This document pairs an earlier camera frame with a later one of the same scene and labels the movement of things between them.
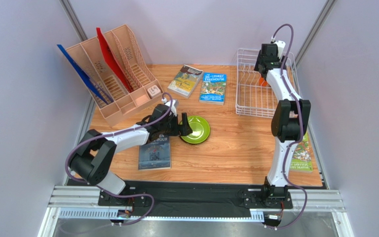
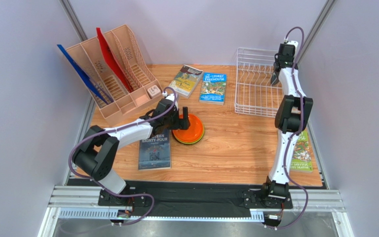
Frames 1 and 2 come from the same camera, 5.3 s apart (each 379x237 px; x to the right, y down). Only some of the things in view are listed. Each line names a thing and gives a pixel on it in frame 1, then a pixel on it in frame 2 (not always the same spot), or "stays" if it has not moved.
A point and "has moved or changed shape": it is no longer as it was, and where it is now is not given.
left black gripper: (180, 130) stays
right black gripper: (262, 66) → (276, 68)
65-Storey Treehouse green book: (301, 161) stays
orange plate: (262, 82) → (193, 133)
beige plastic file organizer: (123, 48) stays
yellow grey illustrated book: (185, 81) stays
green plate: (201, 130) has moved or changed shape
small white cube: (153, 91) stays
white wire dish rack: (254, 96) stays
